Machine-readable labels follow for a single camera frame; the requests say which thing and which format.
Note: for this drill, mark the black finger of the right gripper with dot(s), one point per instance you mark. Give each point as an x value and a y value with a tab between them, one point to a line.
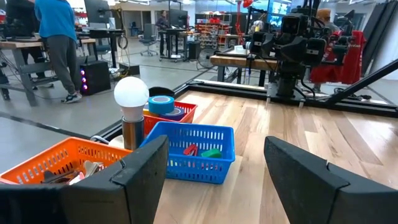
297	48
278	46

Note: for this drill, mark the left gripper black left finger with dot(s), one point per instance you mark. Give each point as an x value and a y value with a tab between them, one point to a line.
93	202

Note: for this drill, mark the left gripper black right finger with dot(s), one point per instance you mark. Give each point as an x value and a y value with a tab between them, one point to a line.
326	202

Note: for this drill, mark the dark grey staple remover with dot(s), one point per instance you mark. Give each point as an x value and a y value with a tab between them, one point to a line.
57	177

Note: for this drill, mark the small red stapler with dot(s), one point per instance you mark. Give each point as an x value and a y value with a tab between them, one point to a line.
190	150

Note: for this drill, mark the blue plastic basket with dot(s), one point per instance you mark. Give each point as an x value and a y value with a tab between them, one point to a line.
199	171

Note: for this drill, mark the light blue tape roll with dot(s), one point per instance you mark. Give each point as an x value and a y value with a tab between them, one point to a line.
161	105

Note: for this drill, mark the small green stapler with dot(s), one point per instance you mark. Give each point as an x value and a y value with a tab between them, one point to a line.
211	153

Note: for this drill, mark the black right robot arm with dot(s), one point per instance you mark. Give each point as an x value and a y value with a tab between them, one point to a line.
287	77

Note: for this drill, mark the person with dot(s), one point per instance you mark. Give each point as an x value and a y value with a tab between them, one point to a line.
162	28
326	21
57	37

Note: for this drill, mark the red equipment cover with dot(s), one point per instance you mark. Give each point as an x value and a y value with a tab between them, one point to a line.
351	59

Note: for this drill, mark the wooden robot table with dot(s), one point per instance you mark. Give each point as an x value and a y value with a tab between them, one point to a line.
239	60

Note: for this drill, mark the orange plastic basket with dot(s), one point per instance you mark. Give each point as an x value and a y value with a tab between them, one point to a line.
62	152

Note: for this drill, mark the shelf with red bins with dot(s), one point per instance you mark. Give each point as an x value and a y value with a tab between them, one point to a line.
214	31

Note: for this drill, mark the red plastic basket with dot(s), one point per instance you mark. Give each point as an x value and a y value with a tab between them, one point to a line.
155	124

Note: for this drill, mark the black computer monitor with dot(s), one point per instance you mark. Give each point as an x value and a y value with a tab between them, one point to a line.
96	11
178	18

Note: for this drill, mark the white light bulb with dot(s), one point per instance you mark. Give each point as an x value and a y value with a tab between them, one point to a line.
132	96

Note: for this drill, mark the black computer tower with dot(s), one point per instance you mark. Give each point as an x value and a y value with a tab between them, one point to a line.
94	77

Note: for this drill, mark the office chair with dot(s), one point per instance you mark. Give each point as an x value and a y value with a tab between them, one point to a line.
148	37

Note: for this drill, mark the wooden work table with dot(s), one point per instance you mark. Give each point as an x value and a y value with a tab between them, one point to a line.
18	45

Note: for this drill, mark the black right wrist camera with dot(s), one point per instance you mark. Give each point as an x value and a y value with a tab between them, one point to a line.
293	25

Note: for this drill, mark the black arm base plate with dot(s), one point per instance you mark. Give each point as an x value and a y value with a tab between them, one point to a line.
284	95

